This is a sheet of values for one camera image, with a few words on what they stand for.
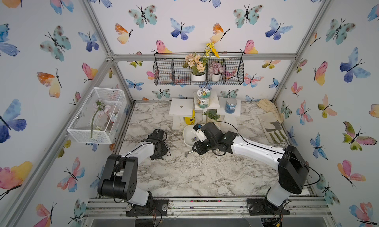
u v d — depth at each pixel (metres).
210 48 0.81
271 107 1.16
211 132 0.64
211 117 0.98
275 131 1.02
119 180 0.44
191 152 0.92
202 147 0.72
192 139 0.95
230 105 0.89
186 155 0.91
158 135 0.77
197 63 0.81
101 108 0.75
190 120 1.00
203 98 0.81
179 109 0.95
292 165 0.48
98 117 0.75
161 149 0.82
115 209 0.75
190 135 0.97
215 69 0.90
